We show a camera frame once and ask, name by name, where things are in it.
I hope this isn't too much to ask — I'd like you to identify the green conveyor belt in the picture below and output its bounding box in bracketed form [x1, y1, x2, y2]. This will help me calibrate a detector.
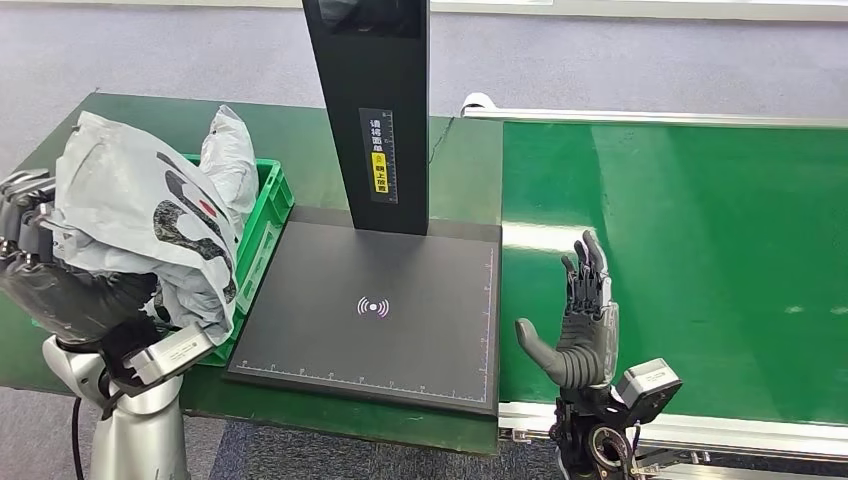
[498, 121, 848, 427]

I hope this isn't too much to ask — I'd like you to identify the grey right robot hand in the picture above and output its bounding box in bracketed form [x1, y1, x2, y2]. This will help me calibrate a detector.
[514, 229, 621, 391]

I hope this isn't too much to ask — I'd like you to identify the black scanner column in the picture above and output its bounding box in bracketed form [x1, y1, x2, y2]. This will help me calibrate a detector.
[301, 0, 432, 237]

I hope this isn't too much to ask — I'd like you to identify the black yellow column label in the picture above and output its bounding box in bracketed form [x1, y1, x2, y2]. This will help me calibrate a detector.
[358, 107, 399, 205]

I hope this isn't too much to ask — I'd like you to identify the black scanner platform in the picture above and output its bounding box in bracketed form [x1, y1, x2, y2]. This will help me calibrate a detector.
[225, 205, 503, 417]

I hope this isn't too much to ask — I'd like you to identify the thin silver conveyor rail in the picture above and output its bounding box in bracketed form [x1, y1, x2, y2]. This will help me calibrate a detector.
[461, 105, 848, 128]

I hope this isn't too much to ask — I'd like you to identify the wide silver conveyor frame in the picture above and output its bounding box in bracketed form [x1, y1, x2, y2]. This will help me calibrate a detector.
[498, 402, 848, 480]

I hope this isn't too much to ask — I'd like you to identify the green plastic crate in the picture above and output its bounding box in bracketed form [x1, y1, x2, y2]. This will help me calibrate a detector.
[182, 155, 295, 368]

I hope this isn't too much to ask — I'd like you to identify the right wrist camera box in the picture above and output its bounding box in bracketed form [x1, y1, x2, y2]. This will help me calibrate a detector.
[612, 358, 684, 425]

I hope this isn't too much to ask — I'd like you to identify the long grey red-print courier package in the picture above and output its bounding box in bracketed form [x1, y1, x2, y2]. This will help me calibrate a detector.
[198, 104, 260, 223]

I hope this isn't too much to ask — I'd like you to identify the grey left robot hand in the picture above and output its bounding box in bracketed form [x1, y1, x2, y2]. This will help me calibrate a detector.
[0, 168, 160, 346]

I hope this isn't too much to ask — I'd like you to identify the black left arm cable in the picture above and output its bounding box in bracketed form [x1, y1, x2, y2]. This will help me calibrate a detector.
[70, 396, 86, 480]

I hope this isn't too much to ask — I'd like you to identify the white conveyor end cap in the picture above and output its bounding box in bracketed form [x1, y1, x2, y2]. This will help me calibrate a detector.
[461, 91, 497, 114]

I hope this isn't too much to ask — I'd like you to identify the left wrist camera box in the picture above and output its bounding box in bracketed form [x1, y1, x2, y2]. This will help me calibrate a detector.
[122, 322, 217, 389]

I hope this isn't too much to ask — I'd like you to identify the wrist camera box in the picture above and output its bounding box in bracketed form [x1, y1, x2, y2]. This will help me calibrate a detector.
[612, 358, 684, 425]
[122, 322, 217, 389]

